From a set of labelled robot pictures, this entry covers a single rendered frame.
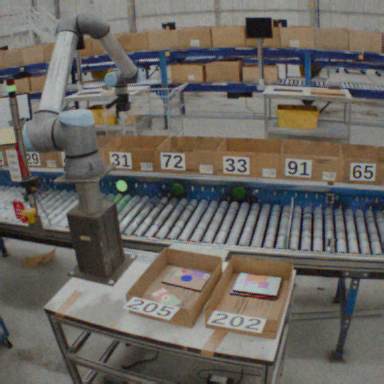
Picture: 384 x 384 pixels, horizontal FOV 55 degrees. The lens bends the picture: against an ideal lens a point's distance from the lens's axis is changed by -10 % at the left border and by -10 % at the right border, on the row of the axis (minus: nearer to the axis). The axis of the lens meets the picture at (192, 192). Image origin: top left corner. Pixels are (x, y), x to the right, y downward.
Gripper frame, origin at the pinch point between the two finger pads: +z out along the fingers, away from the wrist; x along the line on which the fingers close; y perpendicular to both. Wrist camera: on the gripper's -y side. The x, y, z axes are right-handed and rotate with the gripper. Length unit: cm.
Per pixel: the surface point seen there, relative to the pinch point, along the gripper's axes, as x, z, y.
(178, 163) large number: -7.2, 23.7, 41.3
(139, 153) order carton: -5.4, 18.9, 15.0
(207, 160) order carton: -8, 20, 60
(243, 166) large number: -10, 22, 82
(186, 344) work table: -138, 47, 76
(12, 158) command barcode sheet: -62, 6, -46
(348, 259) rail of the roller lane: -73, 44, 143
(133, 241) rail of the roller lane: -66, 48, 30
